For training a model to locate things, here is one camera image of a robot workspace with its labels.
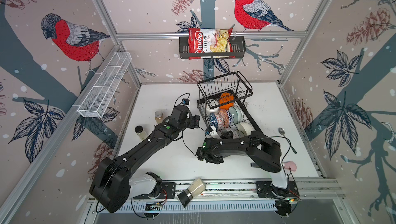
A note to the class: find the metal spoon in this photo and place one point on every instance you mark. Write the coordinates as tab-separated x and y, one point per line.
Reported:
282	133

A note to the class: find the red cassava chips bag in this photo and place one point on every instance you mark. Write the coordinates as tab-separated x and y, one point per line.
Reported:
209	40

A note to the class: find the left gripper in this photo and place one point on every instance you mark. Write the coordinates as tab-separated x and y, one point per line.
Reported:
192	124

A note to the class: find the orange plastic bowl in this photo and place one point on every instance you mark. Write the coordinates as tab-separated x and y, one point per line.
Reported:
226	100

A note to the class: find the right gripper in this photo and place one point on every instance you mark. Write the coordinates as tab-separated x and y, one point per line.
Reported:
221	141

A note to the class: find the white ceramic bowl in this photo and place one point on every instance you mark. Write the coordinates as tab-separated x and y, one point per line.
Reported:
211	110

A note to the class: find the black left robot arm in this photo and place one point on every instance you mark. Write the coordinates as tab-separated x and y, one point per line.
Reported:
111	184

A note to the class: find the cream ceramic bowl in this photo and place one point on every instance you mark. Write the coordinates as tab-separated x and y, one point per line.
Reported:
245	128

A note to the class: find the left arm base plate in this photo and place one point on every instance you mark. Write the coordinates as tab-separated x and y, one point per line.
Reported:
165	190

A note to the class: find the black wall shelf basket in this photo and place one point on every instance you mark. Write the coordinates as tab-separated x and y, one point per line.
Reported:
238	49

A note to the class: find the pink handled knife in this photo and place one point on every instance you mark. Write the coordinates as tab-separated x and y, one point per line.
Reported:
289	166

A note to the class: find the black wire dish rack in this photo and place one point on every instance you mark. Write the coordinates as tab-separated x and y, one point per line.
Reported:
210	91

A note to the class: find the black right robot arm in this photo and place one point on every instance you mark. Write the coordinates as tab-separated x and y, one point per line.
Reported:
264	151

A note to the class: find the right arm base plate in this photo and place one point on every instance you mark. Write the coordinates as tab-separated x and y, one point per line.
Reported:
265	189

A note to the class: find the black lidded spice jar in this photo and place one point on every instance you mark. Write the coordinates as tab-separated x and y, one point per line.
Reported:
141	133

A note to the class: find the light green ceramic bowl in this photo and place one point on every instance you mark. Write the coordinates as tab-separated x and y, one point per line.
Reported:
237	114

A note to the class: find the white mesh wall shelf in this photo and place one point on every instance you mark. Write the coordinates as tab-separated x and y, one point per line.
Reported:
100	95

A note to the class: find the teal rimmed patterned bowl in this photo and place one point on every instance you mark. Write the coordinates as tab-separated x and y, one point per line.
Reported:
216	121

